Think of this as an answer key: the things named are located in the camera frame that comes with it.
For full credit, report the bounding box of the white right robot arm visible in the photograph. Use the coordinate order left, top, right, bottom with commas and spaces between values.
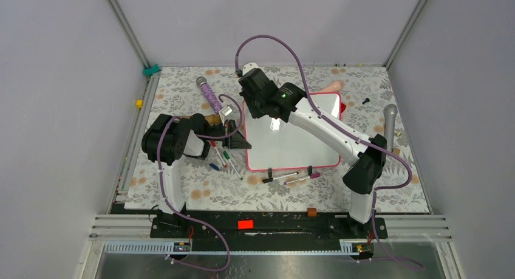
237, 63, 387, 238

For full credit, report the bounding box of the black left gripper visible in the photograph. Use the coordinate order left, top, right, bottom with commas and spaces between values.
203, 119, 252, 150

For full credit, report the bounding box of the red capped marker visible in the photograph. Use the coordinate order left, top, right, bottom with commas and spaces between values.
210, 140, 228, 168

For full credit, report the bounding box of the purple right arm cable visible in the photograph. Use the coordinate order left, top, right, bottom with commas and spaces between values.
234, 35, 425, 272

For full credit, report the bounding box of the green corner clamp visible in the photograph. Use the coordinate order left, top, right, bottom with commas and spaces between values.
143, 64, 161, 77

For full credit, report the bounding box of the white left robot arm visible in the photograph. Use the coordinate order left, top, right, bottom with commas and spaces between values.
141, 114, 251, 237

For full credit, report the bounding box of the black capped marker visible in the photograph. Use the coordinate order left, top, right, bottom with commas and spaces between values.
262, 171, 299, 184

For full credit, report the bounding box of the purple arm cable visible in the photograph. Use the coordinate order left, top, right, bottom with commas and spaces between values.
234, 35, 425, 272
155, 94, 244, 274

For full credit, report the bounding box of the floral patterned mat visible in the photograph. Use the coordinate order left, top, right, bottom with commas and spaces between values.
148, 67, 431, 213

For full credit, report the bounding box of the red tape label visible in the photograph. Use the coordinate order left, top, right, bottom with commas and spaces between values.
237, 219, 254, 230

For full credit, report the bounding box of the silver toy microphone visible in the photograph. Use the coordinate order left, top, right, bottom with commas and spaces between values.
383, 104, 398, 151

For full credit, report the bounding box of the pink framed whiteboard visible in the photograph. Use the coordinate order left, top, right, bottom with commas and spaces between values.
242, 102, 341, 171

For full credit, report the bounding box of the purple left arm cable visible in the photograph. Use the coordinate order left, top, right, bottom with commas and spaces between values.
155, 94, 244, 274

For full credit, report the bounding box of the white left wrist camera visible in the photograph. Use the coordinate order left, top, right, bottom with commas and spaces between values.
219, 105, 233, 120

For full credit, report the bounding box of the green capped marker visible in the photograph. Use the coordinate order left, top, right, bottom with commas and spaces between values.
223, 151, 243, 181

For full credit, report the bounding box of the brown small block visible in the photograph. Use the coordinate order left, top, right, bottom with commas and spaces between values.
306, 207, 318, 218

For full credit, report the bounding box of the purple capped marker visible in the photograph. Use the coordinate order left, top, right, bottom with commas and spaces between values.
284, 173, 321, 185

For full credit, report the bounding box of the purple glitter microphone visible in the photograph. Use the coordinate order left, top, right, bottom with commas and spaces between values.
196, 77, 223, 114

